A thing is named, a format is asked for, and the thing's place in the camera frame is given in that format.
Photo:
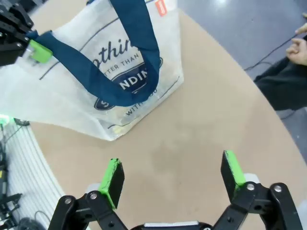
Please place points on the green-padded finger of the left gripper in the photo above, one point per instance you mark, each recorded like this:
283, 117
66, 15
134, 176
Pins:
39, 51
16, 18

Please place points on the right gripper green-padded left finger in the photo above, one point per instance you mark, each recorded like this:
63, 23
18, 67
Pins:
115, 184

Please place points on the right gripper green-padded right finger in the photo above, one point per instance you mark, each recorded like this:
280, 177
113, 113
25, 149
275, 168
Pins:
230, 175

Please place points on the person's left hand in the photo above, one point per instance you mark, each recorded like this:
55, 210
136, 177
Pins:
299, 52

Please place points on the white ribbed panel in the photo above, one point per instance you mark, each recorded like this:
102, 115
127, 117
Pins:
28, 167

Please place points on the person in black clothes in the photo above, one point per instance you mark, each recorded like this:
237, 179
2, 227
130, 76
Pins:
285, 88

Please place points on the black metal bracket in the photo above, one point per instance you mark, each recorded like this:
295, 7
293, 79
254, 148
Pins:
9, 206

